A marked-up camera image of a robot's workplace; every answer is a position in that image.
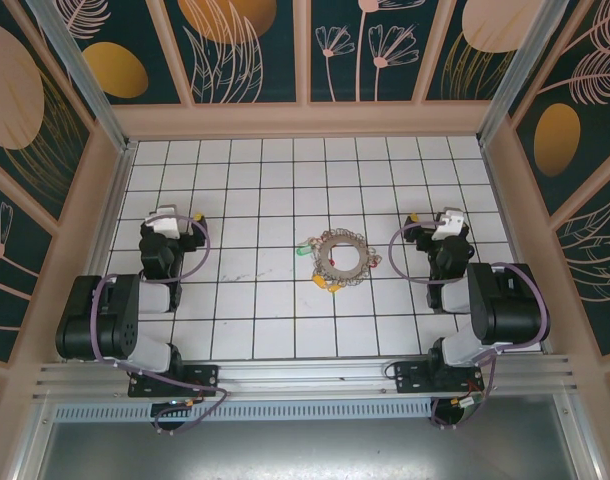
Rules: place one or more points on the green key tag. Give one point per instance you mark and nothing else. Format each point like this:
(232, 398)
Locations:
(302, 252)

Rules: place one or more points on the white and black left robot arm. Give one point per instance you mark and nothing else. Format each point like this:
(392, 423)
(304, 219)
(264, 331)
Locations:
(100, 320)

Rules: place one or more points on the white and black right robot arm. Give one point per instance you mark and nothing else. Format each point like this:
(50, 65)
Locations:
(510, 300)

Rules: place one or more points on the black round base housing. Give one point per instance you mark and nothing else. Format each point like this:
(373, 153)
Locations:
(450, 417)
(175, 425)

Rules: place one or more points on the grey metal sheet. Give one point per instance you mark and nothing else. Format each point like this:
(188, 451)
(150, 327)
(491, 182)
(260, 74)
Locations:
(305, 450)

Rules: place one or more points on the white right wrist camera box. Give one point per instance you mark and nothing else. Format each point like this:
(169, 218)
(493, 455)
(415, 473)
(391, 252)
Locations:
(447, 225)

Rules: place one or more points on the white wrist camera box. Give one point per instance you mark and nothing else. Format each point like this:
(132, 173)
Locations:
(447, 225)
(164, 222)

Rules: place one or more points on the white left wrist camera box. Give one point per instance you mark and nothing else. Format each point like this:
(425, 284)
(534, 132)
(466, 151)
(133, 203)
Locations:
(164, 222)

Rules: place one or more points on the wall panel with pink flowers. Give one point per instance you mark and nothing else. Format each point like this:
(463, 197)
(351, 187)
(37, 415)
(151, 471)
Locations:
(355, 85)

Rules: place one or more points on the wall panel with pink leaf lines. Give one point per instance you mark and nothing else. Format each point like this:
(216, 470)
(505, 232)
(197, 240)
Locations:
(595, 260)

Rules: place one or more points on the wall panel with flower outline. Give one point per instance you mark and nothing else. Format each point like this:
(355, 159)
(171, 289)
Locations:
(10, 280)

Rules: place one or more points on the aluminium corner post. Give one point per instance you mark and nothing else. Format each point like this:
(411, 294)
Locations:
(96, 95)
(524, 75)

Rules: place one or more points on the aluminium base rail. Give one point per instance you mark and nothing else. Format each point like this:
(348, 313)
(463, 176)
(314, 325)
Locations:
(305, 372)

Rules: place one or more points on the wall panel with leaf outlines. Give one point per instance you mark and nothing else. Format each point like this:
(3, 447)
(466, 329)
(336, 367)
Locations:
(285, 50)

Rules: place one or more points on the wall panel gold oval, feather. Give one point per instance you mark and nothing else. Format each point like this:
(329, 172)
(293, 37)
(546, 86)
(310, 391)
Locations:
(585, 125)

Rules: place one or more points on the wall panel with gold oval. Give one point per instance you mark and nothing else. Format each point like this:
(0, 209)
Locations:
(150, 30)

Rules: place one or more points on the wall panel beige circle, gold leaves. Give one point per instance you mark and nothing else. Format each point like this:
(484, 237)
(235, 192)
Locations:
(485, 25)

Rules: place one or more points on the wall panel large beige circle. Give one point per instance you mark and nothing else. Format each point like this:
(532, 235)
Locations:
(15, 100)

